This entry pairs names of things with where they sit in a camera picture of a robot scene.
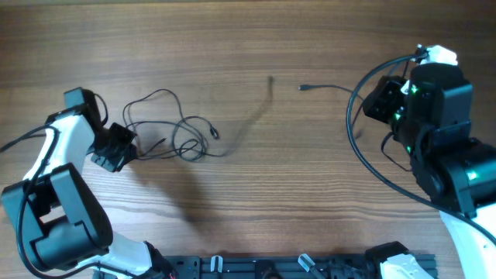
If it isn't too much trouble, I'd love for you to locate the black usb cable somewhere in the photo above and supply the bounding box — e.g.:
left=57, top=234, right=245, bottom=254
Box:
left=122, top=88, right=229, bottom=162

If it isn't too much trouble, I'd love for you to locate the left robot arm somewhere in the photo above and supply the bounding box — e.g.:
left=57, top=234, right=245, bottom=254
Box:
left=1, top=88, right=178, bottom=278

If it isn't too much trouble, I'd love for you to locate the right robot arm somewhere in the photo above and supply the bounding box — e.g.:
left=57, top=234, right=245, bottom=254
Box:
left=363, top=63, right=495, bottom=278

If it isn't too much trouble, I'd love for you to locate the right camera black cable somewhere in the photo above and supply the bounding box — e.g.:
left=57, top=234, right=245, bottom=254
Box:
left=346, top=53, right=496, bottom=247

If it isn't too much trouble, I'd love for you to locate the camera black cable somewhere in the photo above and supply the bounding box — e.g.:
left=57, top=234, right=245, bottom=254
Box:
left=346, top=53, right=496, bottom=247
left=0, top=123, right=136, bottom=279

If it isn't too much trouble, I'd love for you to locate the left camera black cable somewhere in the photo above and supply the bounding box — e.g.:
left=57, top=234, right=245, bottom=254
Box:
left=0, top=123, right=136, bottom=279

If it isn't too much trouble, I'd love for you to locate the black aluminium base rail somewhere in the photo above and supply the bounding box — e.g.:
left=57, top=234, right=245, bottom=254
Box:
left=92, top=253, right=439, bottom=279

